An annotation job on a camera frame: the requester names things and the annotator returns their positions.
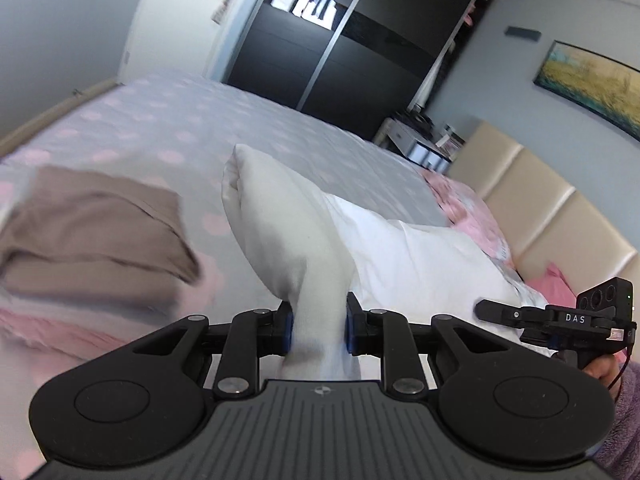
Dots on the black sliding wardrobe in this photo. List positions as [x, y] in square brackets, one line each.
[280, 50]

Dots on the stack of folded pastel clothes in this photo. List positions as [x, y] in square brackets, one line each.
[60, 330]

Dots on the wooden bed frame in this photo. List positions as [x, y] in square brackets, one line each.
[50, 112]

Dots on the beige padded headboard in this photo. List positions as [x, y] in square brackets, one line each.
[550, 200]

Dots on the white door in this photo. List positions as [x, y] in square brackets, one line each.
[175, 20]

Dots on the pink floral pillow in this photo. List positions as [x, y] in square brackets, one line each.
[470, 215]

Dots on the grey pink-dotted bed sheet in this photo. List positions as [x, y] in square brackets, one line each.
[200, 120]

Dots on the person's right hand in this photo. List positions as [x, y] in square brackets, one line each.
[607, 370]

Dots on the taupe garment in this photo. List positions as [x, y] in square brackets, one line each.
[100, 230]

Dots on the landscape wall painting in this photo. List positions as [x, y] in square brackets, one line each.
[590, 80]

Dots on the dark wall box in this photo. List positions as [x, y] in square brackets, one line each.
[522, 33]

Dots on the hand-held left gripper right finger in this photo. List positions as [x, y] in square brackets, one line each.
[350, 332]

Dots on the white nightstand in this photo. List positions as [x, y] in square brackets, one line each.
[415, 147]

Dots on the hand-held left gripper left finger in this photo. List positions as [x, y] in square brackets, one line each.
[288, 330]

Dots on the pink hanging garment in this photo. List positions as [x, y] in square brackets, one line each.
[468, 14]

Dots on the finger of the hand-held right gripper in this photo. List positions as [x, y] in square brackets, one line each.
[500, 312]

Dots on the white garment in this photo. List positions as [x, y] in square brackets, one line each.
[280, 240]

